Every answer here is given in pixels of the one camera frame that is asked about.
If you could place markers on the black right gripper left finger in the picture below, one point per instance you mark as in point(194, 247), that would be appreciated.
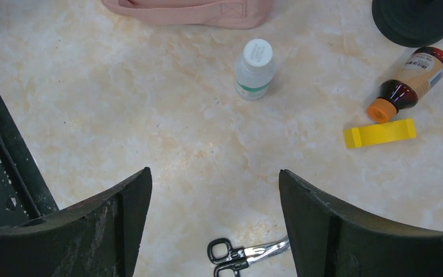
point(99, 236)

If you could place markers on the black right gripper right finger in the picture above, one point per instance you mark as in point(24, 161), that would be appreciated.
point(331, 237)

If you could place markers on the white bottle green label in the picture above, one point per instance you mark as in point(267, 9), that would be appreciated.
point(254, 69)

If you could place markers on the brown bottle orange cap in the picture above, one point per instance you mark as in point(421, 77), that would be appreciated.
point(419, 74)

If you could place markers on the pink medicine kit case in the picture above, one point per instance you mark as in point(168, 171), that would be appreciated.
point(234, 14)

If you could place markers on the yellow plastic block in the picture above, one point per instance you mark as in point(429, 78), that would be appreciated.
point(380, 133)

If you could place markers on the black microphone on stand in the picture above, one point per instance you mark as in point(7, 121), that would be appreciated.
point(411, 23)

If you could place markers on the black handled scissors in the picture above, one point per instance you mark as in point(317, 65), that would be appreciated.
point(239, 258)

